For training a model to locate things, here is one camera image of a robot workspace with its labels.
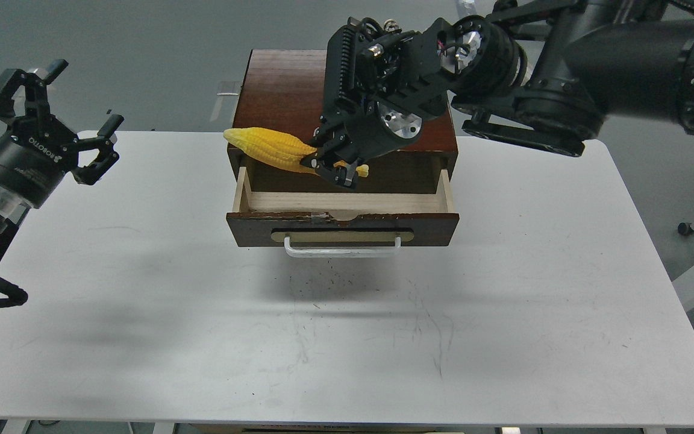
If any wooden drawer with white handle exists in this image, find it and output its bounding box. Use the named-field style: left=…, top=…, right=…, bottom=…
left=227, top=167, right=460, bottom=256

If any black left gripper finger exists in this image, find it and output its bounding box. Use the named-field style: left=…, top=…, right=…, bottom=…
left=71, top=115, right=125, bottom=185
left=0, top=59, right=69, bottom=134

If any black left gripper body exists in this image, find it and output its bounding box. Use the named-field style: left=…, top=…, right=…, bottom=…
left=0, top=118, right=79, bottom=209

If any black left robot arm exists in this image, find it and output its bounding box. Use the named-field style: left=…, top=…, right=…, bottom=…
left=0, top=58, right=124, bottom=309

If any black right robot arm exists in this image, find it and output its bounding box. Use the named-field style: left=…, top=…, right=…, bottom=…
left=298, top=1, right=694, bottom=190

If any yellow toy corn cob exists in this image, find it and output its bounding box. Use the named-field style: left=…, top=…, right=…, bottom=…
left=223, top=127, right=370, bottom=179

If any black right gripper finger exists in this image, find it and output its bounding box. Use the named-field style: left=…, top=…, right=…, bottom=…
left=335, top=160, right=363, bottom=190
left=301, top=134, right=351, bottom=175

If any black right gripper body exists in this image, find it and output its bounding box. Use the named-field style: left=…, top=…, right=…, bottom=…
left=314, top=101, right=424, bottom=160

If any dark wooden cabinet box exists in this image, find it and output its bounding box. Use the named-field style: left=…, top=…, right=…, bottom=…
left=227, top=49, right=459, bottom=194

